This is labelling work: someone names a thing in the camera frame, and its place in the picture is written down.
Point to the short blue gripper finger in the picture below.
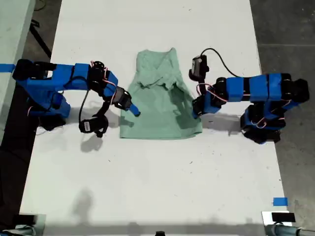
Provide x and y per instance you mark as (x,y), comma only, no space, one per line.
(133,111)

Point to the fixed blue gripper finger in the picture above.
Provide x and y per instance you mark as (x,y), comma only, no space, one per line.
(195,115)

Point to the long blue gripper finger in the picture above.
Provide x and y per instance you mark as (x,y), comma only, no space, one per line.
(136,110)

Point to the pale green t-shirt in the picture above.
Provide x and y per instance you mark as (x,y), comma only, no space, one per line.
(152,115)

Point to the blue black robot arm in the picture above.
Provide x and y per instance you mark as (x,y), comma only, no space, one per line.
(61,78)
(258,91)

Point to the black stand leg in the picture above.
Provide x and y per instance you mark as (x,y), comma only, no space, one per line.
(40,40)

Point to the short blue tape strip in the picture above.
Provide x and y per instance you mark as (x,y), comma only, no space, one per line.
(280,201)

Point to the long blue tape strip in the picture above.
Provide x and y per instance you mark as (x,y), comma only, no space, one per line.
(7,67)

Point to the black round knob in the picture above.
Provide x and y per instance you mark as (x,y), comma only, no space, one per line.
(160,233)

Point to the pale green bench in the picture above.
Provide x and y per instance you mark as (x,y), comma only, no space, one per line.
(12,37)

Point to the small black box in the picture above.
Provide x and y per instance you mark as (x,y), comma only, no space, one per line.
(283,217)
(27,219)

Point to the grey blue tube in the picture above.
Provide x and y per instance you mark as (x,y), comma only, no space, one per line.
(17,231)
(283,230)

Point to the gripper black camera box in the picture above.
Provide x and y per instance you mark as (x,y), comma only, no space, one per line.
(89,125)
(198,66)

